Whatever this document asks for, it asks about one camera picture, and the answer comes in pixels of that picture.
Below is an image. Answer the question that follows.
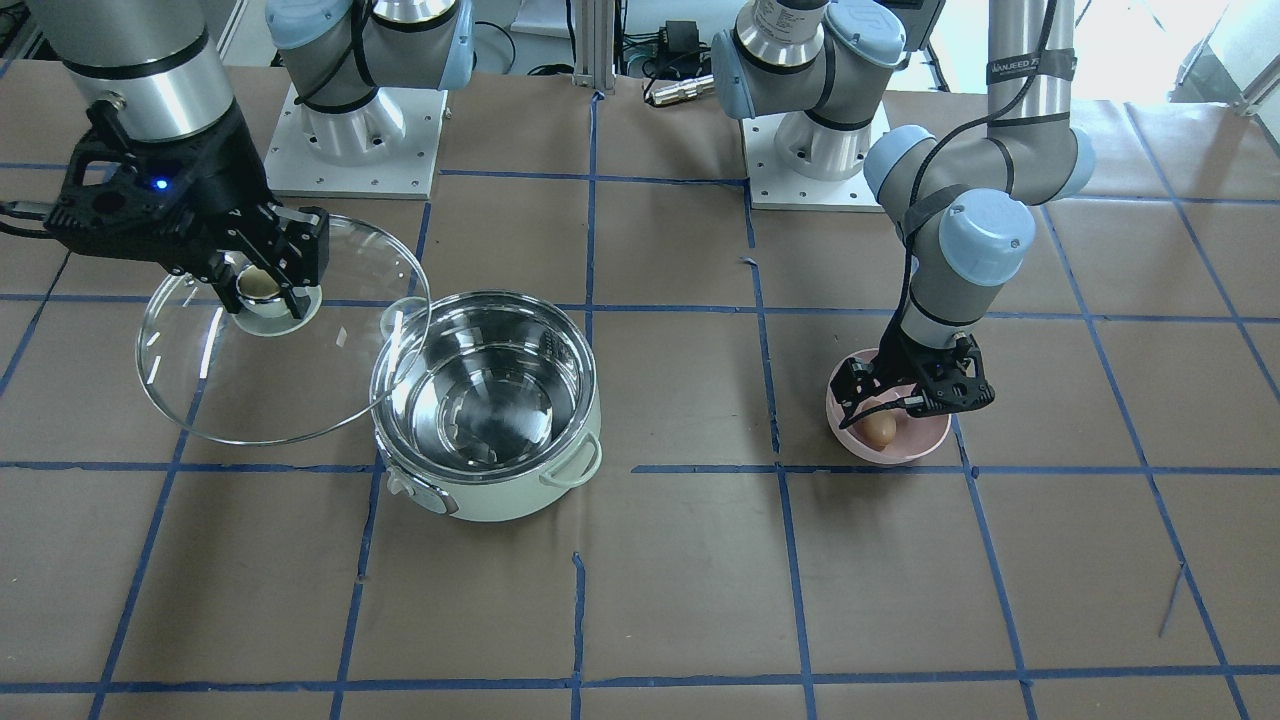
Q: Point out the silver flashlight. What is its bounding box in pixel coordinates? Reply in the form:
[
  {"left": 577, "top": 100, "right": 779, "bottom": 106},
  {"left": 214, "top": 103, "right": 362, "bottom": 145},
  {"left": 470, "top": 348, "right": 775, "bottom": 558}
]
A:
[{"left": 643, "top": 76, "right": 716, "bottom": 108}]

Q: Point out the white electric cooking pot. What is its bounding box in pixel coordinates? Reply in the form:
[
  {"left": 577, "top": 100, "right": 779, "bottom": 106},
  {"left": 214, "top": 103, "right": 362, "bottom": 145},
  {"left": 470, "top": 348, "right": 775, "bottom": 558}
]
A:
[{"left": 369, "top": 290, "right": 603, "bottom": 521}]

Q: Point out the glass pot lid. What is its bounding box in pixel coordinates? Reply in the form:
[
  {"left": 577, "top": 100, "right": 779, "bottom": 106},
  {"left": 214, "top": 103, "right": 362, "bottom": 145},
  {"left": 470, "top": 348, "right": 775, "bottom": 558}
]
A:
[{"left": 134, "top": 215, "right": 430, "bottom": 446}]

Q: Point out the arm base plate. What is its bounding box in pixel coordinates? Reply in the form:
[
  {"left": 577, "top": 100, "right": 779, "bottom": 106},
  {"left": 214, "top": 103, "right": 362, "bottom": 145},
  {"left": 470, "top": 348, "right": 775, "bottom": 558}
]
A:
[
  {"left": 740, "top": 106, "right": 890, "bottom": 213},
  {"left": 264, "top": 88, "right": 448, "bottom": 200}
]

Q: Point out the pink bowl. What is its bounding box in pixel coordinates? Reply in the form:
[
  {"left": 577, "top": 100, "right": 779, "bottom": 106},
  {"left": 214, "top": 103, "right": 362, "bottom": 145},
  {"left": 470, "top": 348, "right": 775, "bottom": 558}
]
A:
[{"left": 826, "top": 389, "right": 952, "bottom": 465}]

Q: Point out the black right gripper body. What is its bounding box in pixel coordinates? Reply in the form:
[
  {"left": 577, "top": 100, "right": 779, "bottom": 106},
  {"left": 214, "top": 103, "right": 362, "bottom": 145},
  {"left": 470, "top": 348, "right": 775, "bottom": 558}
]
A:
[{"left": 44, "top": 97, "right": 301, "bottom": 283}]

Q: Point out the aluminium frame post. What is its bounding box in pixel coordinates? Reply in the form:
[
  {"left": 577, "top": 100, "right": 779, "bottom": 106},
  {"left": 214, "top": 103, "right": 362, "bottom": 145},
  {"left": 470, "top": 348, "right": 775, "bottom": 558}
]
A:
[{"left": 567, "top": 1, "right": 620, "bottom": 96}]

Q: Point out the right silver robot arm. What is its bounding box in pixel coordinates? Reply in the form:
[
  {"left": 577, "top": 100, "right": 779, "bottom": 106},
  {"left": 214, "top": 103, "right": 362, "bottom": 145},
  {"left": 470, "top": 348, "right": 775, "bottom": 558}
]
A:
[{"left": 29, "top": 1, "right": 474, "bottom": 322}]

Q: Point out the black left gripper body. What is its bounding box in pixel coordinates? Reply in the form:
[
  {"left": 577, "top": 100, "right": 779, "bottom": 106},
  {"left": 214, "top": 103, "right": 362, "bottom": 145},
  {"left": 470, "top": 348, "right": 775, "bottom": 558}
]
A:
[{"left": 828, "top": 325, "right": 995, "bottom": 418}]

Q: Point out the black power adapter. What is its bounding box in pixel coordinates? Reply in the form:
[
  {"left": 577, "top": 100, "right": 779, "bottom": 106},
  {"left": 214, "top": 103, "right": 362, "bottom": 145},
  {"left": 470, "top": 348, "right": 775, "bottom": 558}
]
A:
[{"left": 655, "top": 20, "right": 701, "bottom": 65}]

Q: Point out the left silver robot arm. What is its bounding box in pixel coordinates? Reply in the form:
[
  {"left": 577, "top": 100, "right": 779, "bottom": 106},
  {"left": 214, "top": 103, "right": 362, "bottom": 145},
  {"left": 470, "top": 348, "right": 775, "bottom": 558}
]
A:
[{"left": 710, "top": 1, "right": 1096, "bottom": 429}]

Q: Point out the brown egg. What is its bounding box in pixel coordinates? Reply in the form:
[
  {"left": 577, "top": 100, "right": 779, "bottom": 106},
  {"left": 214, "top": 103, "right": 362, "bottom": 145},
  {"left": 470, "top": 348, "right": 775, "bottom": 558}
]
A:
[{"left": 858, "top": 410, "right": 899, "bottom": 450}]

